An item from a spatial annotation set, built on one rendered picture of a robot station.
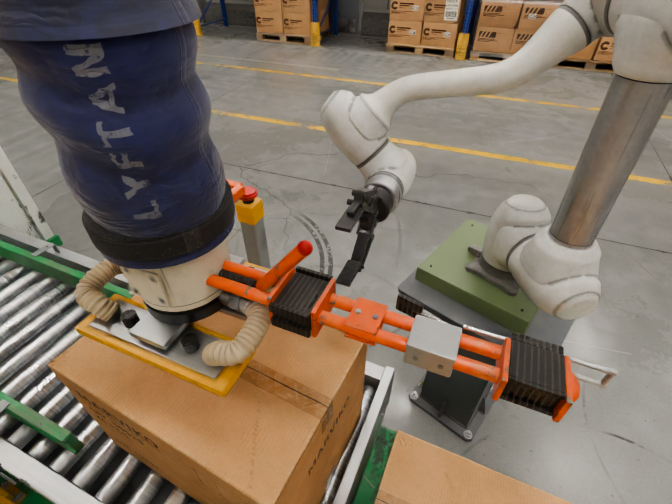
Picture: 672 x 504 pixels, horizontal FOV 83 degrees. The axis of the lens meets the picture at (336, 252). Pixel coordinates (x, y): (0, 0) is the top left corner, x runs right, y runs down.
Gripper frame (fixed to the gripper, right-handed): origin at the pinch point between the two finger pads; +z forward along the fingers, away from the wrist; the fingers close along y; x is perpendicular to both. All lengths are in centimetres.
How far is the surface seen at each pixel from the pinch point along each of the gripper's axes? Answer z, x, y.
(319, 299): 15.4, -1.9, -3.8
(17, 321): 13, 130, 65
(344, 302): 12.8, -5.0, -1.7
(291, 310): 18.7, 1.2, -3.5
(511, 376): 17.6, -30.2, -3.0
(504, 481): -1, -46, 67
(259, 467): 32.1, 3.5, 25.6
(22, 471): 48, 72, 60
